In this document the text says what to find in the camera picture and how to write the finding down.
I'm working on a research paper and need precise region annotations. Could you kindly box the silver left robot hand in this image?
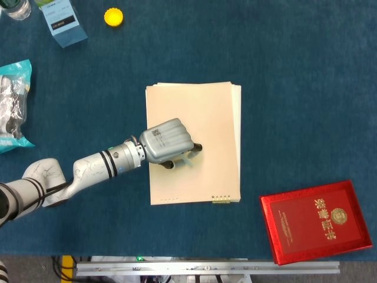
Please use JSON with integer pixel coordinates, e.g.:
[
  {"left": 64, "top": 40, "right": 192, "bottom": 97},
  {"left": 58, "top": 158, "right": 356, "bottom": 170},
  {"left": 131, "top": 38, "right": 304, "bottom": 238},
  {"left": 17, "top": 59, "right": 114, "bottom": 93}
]
[{"left": 138, "top": 117, "right": 203, "bottom": 170}]

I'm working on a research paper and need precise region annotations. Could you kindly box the pale yellow paper stack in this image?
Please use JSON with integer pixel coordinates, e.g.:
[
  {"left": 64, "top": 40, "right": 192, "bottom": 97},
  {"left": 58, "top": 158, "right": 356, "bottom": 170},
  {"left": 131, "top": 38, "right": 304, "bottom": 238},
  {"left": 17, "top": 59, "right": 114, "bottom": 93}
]
[{"left": 145, "top": 81, "right": 242, "bottom": 206}]

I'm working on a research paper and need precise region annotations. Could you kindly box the yellow bottle cap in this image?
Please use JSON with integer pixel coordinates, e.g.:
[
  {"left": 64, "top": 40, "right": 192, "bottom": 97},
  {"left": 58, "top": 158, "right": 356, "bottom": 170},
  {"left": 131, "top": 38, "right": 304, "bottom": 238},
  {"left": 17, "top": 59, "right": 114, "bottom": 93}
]
[{"left": 104, "top": 8, "right": 124, "bottom": 28}]

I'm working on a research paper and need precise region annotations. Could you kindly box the dark blue table cloth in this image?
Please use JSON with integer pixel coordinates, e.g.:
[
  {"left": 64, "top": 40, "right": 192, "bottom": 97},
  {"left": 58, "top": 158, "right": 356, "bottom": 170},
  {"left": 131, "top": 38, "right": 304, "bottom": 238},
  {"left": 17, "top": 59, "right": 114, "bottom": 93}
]
[{"left": 0, "top": 0, "right": 377, "bottom": 263}]

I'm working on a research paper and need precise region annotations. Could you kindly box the blue cardboard carton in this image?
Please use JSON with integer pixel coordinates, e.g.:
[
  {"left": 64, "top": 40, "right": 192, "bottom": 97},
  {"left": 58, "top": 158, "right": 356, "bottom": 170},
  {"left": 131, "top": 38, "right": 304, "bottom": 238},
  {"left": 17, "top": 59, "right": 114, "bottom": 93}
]
[{"left": 40, "top": 0, "right": 89, "bottom": 48}]

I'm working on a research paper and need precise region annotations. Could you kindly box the teal plastic snack bag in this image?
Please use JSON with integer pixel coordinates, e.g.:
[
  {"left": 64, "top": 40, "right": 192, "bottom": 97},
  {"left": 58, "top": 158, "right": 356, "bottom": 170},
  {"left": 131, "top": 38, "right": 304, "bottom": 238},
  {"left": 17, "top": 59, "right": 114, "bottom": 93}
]
[{"left": 0, "top": 59, "right": 36, "bottom": 154}]

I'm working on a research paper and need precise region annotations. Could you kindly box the red certificate folder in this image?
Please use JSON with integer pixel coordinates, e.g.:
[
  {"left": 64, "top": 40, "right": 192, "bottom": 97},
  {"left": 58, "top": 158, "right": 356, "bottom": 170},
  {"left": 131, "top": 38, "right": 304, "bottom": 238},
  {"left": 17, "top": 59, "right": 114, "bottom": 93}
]
[{"left": 259, "top": 179, "right": 373, "bottom": 266}]

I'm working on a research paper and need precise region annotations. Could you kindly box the clear glass cup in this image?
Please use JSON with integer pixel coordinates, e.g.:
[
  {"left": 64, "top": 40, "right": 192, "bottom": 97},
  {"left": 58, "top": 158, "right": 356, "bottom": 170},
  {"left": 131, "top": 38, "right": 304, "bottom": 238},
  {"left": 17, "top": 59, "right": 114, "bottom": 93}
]
[{"left": 0, "top": 0, "right": 32, "bottom": 21}]

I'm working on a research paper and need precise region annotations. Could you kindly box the aluminium profile rail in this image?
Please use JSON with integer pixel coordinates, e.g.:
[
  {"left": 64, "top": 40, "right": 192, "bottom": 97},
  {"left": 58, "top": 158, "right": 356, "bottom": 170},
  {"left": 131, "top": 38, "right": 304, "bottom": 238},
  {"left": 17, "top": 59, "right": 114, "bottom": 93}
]
[{"left": 75, "top": 261, "right": 341, "bottom": 277}]

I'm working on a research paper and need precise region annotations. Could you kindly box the black cable bundle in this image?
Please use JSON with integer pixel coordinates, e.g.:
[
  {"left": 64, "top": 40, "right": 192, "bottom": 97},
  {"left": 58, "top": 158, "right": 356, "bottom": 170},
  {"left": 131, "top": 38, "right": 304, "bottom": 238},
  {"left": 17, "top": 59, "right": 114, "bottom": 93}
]
[{"left": 51, "top": 255, "right": 64, "bottom": 281}]

